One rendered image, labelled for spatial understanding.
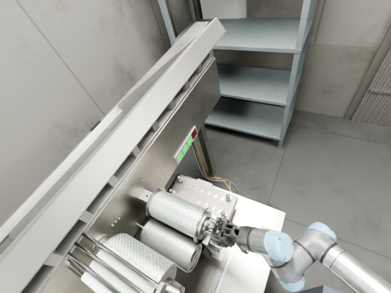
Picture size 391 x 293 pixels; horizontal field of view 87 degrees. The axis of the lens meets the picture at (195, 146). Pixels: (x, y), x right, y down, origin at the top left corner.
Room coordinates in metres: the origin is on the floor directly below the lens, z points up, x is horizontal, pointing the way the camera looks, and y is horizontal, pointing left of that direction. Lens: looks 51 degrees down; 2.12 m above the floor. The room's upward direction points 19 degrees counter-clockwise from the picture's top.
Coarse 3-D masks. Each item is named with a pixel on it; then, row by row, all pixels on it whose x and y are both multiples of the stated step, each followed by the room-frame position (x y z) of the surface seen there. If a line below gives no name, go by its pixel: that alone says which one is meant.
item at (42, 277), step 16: (192, 32) 1.11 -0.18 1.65; (176, 48) 1.00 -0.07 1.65; (160, 64) 0.90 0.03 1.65; (208, 64) 1.11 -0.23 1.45; (192, 80) 1.00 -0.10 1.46; (176, 96) 0.91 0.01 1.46; (160, 128) 0.72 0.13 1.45; (144, 144) 0.65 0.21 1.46; (128, 160) 0.59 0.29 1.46; (48, 176) 0.46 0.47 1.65; (112, 176) 0.50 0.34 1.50; (32, 192) 0.42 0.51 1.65; (112, 192) 0.46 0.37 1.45; (16, 208) 0.38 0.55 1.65; (96, 208) 0.41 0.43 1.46; (80, 224) 0.37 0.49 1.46; (64, 240) 0.33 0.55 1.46; (64, 256) 0.28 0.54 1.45; (48, 272) 0.24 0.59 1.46; (32, 288) 0.21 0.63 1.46
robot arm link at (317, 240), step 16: (320, 224) 0.13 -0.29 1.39; (304, 240) 0.10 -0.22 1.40; (320, 240) 0.09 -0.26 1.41; (320, 256) 0.05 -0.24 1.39; (336, 256) 0.04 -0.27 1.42; (352, 256) 0.03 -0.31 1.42; (336, 272) 0.01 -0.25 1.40; (352, 272) -0.01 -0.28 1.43; (368, 272) -0.02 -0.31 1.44; (352, 288) -0.04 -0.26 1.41; (368, 288) -0.04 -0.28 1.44; (384, 288) -0.05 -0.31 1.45
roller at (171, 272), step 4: (116, 236) 0.31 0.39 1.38; (108, 240) 0.30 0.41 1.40; (172, 268) 0.16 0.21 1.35; (168, 272) 0.15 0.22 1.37; (172, 272) 0.15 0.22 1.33; (164, 276) 0.14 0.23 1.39; (168, 276) 0.14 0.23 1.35; (172, 276) 0.14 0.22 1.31; (160, 280) 0.13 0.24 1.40; (164, 280) 0.13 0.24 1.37
